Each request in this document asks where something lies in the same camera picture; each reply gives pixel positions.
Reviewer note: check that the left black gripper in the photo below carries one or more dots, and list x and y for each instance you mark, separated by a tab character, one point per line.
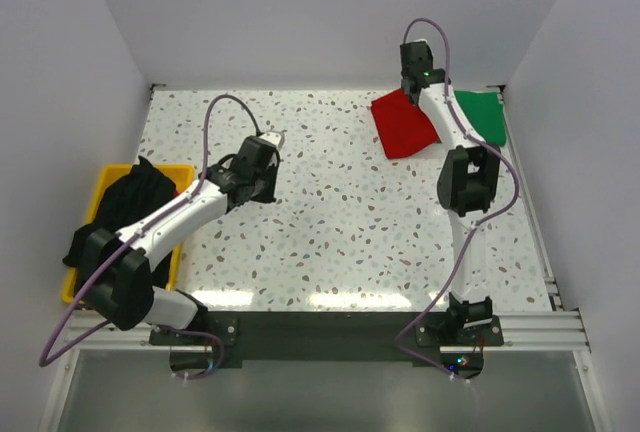
268	196

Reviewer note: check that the red polo shirt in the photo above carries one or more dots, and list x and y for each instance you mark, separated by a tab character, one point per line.
403	129

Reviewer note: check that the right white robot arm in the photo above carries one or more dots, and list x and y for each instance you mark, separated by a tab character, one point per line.
466	188

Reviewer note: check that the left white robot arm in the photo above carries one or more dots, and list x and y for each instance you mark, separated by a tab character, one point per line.
115	271

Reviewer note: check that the yellow plastic bin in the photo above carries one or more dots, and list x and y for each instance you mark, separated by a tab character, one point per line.
182	175

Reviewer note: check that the folded green t shirt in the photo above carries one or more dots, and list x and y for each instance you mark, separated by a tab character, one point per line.
484	112

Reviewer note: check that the black t shirt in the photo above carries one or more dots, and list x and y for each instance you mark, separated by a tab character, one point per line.
131	198

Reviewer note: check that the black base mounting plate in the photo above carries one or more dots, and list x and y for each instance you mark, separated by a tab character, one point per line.
235	338

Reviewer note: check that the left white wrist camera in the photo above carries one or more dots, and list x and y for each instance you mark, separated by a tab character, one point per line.
275	138

